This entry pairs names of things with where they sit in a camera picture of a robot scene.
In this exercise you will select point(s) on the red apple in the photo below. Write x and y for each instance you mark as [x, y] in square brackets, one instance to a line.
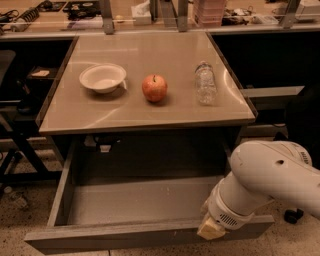
[154, 88]

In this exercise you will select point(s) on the yellow foam-covered gripper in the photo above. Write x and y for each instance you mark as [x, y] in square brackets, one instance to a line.
[224, 210]

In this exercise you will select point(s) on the black desk frame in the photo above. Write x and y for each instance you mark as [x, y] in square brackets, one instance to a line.
[7, 111]

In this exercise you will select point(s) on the clear plastic water bottle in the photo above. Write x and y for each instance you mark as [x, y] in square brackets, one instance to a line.
[205, 84]

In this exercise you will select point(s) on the pink plastic basket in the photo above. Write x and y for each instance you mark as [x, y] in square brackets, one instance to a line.
[208, 13]

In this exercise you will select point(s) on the white paper bowl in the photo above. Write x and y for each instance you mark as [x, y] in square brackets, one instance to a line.
[102, 78]

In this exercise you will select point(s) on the grey drawer cabinet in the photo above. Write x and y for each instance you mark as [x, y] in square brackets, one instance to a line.
[174, 56]

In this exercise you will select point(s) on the black office chair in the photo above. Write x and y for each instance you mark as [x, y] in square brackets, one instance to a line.
[302, 119]

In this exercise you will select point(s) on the white tissue box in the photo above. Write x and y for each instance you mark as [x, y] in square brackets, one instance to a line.
[141, 14]

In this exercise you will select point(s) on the grey top drawer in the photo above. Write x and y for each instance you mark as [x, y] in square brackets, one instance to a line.
[140, 194]

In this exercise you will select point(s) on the plastic bottle on floor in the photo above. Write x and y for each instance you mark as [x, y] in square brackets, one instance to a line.
[16, 198]

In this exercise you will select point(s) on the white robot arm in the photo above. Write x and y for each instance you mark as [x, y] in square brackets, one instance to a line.
[261, 172]

